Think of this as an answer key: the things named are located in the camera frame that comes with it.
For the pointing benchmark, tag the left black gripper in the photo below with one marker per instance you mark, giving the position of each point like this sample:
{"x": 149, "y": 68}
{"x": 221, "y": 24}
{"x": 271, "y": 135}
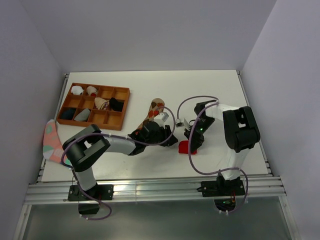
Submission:
{"x": 166, "y": 133}

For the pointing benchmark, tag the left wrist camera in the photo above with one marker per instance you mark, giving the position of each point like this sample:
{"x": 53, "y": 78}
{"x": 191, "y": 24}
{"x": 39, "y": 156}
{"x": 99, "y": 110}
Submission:
{"x": 161, "y": 118}

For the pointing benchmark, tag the white rolled sock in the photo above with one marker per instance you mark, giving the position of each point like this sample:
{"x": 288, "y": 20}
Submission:
{"x": 77, "y": 90}

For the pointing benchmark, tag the orange compartment tray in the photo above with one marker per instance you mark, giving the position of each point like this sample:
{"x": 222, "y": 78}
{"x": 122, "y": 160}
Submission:
{"x": 104, "y": 119}

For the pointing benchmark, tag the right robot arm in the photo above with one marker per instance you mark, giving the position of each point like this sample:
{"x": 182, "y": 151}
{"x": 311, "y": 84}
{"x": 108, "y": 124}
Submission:
{"x": 241, "y": 133}

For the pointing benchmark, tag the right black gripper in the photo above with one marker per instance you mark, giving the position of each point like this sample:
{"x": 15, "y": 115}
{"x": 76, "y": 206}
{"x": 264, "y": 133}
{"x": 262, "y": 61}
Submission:
{"x": 196, "y": 141}

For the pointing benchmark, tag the grey rolled sock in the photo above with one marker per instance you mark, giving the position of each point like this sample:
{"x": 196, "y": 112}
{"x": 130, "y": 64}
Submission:
{"x": 83, "y": 116}

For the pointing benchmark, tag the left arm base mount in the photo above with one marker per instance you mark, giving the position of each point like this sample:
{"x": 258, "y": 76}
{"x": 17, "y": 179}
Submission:
{"x": 101, "y": 192}

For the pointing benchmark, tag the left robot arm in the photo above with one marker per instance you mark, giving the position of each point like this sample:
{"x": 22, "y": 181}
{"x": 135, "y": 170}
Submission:
{"x": 87, "y": 146}

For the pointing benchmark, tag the dark teal rolled sock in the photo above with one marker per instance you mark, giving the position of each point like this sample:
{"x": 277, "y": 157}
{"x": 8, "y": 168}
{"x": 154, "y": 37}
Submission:
{"x": 68, "y": 114}

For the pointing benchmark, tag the brown argyle sock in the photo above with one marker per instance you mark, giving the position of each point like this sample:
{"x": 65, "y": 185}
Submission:
{"x": 152, "y": 112}

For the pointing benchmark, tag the aluminium frame rail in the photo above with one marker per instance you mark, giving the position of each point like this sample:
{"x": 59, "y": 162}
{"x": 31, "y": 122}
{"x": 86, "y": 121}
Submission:
{"x": 144, "y": 190}

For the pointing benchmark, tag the beige red rolled sock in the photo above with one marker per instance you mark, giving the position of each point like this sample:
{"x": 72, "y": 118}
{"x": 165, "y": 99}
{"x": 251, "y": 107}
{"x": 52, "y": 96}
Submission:
{"x": 92, "y": 91}

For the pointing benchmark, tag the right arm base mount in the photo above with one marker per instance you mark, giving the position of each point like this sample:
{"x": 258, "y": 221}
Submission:
{"x": 226, "y": 189}

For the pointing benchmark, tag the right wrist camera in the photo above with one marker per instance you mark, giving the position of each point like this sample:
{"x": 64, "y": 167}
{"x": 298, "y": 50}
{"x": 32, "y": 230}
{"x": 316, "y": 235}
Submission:
{"x": 182, "y": 122}

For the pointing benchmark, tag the black rolled sock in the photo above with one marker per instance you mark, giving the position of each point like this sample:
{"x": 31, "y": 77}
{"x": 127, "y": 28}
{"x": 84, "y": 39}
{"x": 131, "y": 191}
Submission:
{"x": 116, "y": 105}

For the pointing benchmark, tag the pink patterned sock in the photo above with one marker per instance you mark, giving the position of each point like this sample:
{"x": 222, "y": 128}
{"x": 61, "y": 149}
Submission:
{"x": 52, "y": 147}

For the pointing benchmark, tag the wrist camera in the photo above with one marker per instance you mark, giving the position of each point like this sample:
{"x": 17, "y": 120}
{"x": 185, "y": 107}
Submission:
{"x": 182, "y": 122}
{"x": 161, "y": 118}

